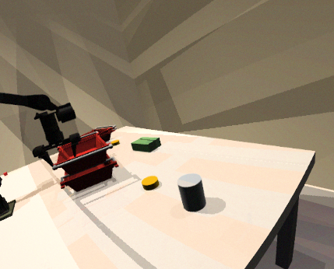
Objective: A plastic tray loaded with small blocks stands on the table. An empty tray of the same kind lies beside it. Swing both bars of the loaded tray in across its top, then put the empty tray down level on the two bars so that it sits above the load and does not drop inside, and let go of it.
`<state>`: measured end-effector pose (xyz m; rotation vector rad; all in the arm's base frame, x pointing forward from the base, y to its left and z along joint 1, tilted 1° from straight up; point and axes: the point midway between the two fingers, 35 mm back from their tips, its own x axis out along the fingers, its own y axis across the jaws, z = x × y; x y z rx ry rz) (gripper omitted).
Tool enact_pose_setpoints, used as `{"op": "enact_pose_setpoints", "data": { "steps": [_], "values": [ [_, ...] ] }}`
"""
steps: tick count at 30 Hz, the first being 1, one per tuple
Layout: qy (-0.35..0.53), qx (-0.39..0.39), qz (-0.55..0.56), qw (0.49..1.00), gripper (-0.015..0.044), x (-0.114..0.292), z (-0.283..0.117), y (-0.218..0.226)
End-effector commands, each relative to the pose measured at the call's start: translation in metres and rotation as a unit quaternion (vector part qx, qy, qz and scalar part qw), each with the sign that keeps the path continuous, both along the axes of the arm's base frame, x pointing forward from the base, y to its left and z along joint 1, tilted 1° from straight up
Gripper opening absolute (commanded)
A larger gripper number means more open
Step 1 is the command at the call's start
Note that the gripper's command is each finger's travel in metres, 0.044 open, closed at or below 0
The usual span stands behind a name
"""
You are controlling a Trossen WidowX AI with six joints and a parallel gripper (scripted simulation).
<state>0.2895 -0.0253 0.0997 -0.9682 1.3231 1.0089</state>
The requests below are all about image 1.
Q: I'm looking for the black cylinder with grey top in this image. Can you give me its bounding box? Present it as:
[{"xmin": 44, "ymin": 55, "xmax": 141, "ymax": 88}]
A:
[{"xmin": 178, "ymin": 173, "xmax": 206, "ymax": 212}]

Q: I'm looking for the short yellow cylinder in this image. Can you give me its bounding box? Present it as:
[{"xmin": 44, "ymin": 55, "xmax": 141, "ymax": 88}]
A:
[
  {"xmin": 142, "ymin": 176, "xmax": 159, "ymax": 190},
  {"xmin": 111, "ymin": 140, "xmax": 120, "ymax": 146}
]

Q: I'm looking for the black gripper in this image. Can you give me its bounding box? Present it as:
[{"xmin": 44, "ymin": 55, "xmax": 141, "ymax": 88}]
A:
[{"xmin": 32, "ymin": 125, "xmax": 82, "ymax": 167}]

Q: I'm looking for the green rectangular block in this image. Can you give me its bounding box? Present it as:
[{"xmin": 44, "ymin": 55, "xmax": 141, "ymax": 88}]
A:
[{"xmin": 131, "ymin": 137, "xmax": 161, "ymax": 153}]

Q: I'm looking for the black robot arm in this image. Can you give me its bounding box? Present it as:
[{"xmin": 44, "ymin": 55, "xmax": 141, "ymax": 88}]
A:
[{"xmin": 0, "ymin": 93, "xmax": 76, "ymax": 216}]

